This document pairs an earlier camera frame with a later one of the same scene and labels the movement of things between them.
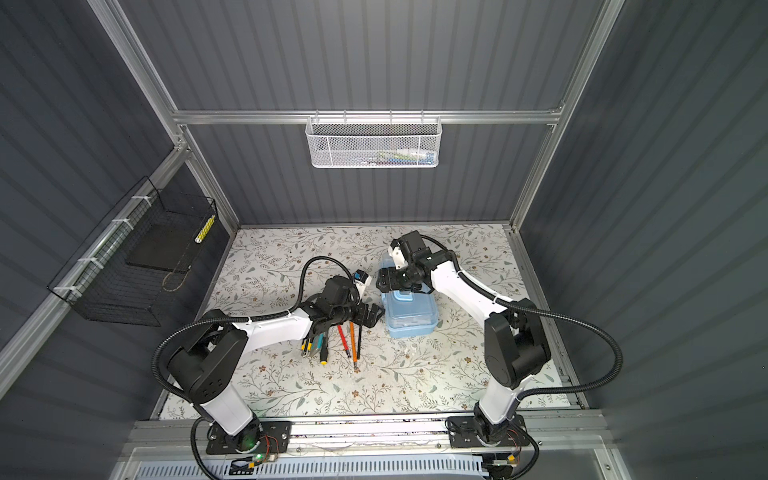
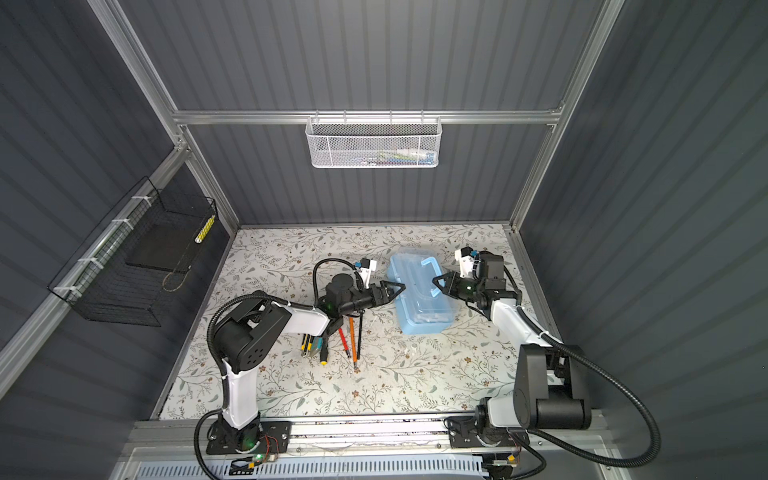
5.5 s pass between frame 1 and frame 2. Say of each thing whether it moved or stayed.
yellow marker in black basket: stayed
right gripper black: moved
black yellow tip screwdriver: stayed
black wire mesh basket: stayed
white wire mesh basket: stayed
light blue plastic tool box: moved
